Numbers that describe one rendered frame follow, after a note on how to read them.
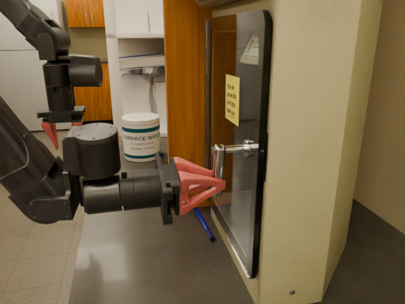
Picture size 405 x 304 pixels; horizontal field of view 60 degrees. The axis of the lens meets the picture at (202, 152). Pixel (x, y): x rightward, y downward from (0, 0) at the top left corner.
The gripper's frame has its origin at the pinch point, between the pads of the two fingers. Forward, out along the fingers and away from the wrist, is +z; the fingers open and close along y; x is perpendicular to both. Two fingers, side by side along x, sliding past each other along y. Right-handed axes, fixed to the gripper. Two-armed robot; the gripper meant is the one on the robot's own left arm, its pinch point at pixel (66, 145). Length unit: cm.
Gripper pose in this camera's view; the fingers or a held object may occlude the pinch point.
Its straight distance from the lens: 92.7
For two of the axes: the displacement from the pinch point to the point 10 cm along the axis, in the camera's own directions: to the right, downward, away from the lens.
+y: 9.8, -0.8, 2.1
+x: -2.2, -3.1, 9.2
